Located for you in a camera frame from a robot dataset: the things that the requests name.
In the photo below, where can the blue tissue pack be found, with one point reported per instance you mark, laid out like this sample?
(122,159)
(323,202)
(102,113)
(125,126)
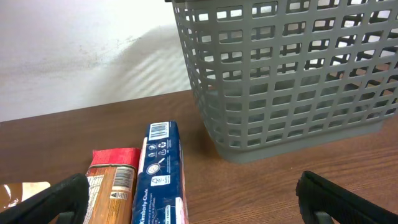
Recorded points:
(160,190)

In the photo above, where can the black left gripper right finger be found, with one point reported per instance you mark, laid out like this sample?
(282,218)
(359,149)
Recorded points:
(322,201)

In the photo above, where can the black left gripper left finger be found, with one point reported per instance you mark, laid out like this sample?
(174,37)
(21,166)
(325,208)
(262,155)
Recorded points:
(66,200)

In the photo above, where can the beige brown snack pouch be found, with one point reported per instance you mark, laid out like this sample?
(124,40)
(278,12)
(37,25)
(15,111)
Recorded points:
(15,193)

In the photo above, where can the orange biscuit packet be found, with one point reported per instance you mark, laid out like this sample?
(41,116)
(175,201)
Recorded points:
(112,177)

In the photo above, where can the grey plastic basket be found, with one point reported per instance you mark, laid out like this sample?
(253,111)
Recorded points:
(274,76)

